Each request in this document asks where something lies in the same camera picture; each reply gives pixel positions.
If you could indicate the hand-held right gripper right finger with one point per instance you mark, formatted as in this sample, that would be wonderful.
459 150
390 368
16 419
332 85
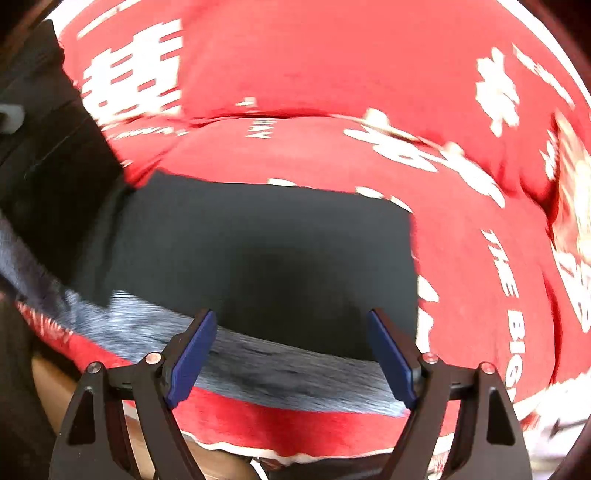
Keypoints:
392 362

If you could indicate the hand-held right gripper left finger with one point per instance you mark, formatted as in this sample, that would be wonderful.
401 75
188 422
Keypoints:
191 362

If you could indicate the black grey patterned pants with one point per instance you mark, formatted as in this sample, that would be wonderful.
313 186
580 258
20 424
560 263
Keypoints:
277 249

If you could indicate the red gold embroidered cushion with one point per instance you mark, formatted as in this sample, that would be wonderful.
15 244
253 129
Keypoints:
575 207

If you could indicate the dark cloth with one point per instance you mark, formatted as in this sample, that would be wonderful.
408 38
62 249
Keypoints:
51 161

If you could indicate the red printed blanket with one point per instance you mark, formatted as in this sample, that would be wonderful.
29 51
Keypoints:
323 69

